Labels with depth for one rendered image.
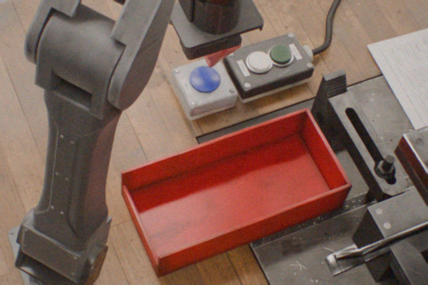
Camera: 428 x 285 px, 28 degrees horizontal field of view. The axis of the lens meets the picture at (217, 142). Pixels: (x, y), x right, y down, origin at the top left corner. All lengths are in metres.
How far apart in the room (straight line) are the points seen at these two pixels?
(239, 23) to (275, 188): 0.21
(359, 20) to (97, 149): 0.60
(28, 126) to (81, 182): 0.34
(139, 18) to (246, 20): 0.36
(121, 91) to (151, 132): 0.43
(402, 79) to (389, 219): 0.28
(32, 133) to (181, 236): 0.24
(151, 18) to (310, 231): 0.48
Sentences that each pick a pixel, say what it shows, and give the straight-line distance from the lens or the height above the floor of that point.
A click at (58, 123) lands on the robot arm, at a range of 0.74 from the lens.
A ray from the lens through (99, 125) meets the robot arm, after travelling 0.72.
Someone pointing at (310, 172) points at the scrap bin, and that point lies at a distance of 1.09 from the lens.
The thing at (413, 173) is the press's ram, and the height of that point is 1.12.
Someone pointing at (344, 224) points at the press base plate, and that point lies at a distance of 1.07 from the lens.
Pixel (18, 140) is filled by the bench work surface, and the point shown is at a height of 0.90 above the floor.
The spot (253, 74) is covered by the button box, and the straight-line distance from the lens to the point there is 1.13.
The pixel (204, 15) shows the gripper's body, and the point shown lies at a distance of 0.97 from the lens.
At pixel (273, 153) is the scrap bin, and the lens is 1.10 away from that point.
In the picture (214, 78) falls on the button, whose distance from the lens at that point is 1.11.
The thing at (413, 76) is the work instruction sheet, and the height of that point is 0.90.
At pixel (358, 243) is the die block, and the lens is 1.05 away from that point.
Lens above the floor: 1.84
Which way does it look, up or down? 59 degrees down
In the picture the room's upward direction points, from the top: 10 degrees clockwise
